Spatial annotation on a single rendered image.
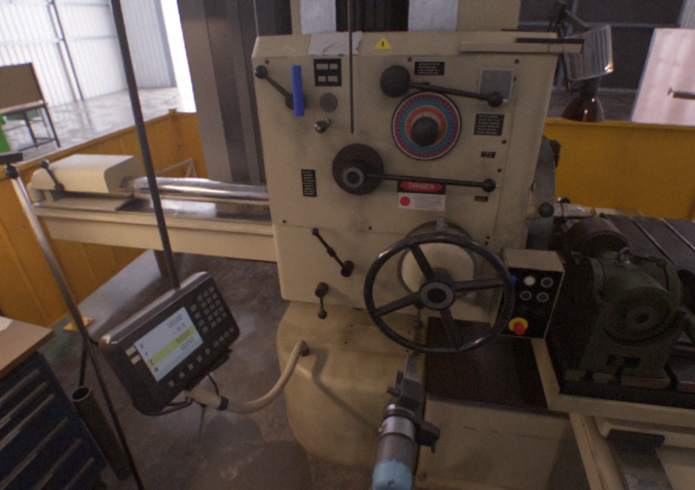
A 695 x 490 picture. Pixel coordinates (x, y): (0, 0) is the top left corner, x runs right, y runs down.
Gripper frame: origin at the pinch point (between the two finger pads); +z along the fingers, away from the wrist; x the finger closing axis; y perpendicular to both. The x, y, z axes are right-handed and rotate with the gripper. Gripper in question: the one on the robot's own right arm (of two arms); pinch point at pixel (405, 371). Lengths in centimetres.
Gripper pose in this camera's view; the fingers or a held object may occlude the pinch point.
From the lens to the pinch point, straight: 105.1
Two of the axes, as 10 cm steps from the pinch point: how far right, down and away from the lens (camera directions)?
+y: -9.2, -3.8, 0.1
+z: 2.1, -4.8, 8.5
